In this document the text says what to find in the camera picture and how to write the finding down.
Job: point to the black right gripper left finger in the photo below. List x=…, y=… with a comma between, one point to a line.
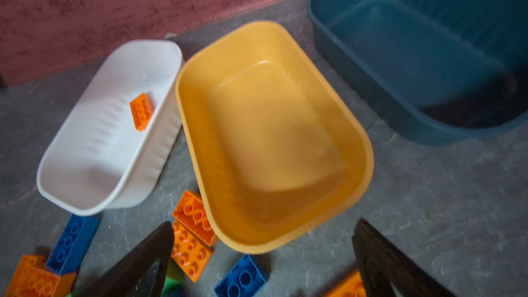
x=142, y=272

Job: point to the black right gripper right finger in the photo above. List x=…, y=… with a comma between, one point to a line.
x=385, y=269

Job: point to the blue lego brick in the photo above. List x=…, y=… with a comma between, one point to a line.
x=69, y=251
x=246, y=278

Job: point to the orange lego plate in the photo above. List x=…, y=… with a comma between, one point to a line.
x=142, y=111

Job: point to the green lego brick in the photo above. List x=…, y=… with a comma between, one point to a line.
x=174, y=281

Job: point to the orange lego brick lower pair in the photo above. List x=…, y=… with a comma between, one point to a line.
x=189, y=252

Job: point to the orange lego brick pair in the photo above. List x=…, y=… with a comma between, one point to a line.
x=190, y=211
x=189, y=252

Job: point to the orange lego brick upper pair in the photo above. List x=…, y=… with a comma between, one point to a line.
x=190, y=211

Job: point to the white plastic bin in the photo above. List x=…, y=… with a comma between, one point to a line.
x=98, y=160

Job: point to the yellow plastic bin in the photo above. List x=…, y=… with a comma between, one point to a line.
x=276, y=152

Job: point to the teal plastic bin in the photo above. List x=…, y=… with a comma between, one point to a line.
x=437, y=71

